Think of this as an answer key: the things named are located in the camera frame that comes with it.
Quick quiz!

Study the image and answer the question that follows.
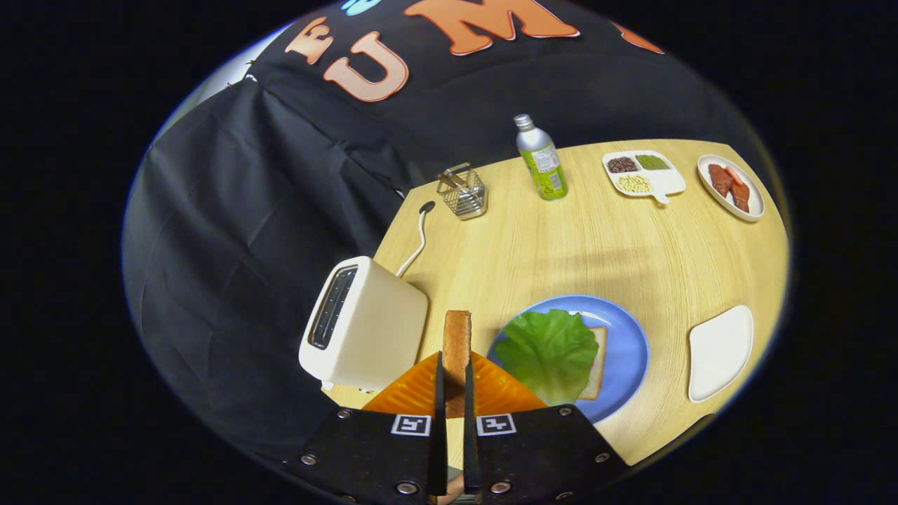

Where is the black backdrop cloth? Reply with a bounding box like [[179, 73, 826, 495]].
[[121, 0, 772, 467]]

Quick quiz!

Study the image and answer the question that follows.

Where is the brown toast slice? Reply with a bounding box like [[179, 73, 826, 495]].
[[442, 310, 473, 419]]

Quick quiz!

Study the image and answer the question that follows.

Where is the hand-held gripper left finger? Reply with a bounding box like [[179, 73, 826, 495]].
[[283, 351, 450, 504]]

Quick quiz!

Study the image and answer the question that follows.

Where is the white round plate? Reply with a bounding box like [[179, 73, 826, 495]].
[[697, 154, 765, 223]]

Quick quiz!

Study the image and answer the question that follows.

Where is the silver green metal bottle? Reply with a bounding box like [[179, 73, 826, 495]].
[[513, 114, 569, 202]]

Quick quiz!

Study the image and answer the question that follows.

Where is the white rounded rectangular tray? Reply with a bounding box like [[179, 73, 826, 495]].
[[688, 304, 755, 404]]

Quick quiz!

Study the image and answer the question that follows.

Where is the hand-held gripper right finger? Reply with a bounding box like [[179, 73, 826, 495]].
[[462, 351, 630, 504]]

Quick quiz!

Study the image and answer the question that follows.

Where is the white toaster cable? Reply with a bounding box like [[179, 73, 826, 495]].
[[395, 201, 437, 278]]

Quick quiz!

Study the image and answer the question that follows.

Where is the white bread slice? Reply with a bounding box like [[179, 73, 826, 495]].
[[579, 326, 608, 401]]

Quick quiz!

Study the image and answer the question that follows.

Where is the wire mesh basket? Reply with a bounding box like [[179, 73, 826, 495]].
[[436, 163, 488, 221]]

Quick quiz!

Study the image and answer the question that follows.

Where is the white toaster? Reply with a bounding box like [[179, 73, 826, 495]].
[[298, 256, 429, 393]]

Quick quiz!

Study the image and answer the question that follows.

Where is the white divided dish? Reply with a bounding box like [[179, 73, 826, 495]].
[[602, 150, 687, 206]]

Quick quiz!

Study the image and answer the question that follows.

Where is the blue round plate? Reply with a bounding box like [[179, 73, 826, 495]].
[[486, 295, 650, 424]]

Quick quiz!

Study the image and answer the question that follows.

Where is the green lettuce leaf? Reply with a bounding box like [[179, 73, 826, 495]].
[[493, 309, 600, 406]]

